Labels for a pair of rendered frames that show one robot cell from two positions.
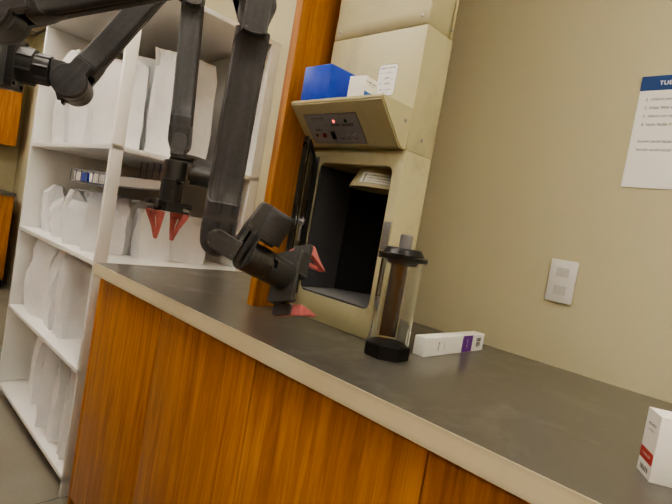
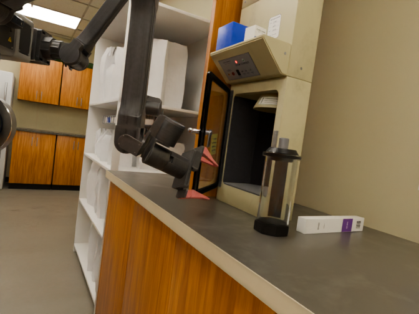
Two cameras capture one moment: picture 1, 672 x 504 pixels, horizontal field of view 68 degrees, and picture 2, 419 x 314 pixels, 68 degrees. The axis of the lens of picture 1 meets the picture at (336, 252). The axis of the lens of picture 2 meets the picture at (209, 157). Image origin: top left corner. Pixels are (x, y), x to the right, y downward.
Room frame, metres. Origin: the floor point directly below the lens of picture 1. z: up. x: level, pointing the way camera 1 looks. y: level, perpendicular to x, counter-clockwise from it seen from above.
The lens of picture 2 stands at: (0.17, -0.19, 1.18)
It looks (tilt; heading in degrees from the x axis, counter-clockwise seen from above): 3 degrees down; 16
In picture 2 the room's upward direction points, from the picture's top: 7 degrees clockwise
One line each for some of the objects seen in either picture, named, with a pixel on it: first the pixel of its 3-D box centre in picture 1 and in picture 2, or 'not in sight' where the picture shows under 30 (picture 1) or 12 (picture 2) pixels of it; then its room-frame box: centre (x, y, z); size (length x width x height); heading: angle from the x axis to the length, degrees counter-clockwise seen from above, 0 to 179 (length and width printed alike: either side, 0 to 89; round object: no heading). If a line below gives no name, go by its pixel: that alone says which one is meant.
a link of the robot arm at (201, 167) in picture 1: (193, 161); (147, 99); (1.29, 0.41, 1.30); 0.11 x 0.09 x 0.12; 107
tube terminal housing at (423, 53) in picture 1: (381, 189); (278, 109); (1.39, -0.09, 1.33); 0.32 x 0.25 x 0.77; 46
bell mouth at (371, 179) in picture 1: (382, 181); (277, 103); (1.36, -0.09, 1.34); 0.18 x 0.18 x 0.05
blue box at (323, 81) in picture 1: (328, 88); (235, 40); (1.32, 0.09, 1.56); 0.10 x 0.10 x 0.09; 46
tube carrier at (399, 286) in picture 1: (395, 302); (277, 190); (1.08, -0.15, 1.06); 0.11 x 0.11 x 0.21
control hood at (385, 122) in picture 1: (345, 124); (244, 63); (1.26, 0.03, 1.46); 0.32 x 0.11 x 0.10; 46
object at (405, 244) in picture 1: (404, 249); (282, 149); (1.08, -0.15, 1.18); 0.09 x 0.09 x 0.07
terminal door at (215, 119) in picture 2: (297, 224); (212, 136); (1.25, 0.11, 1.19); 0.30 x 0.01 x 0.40; 0
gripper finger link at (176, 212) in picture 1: (169, 221); not in sight; (1.28, 0.44, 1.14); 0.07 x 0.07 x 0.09; 47
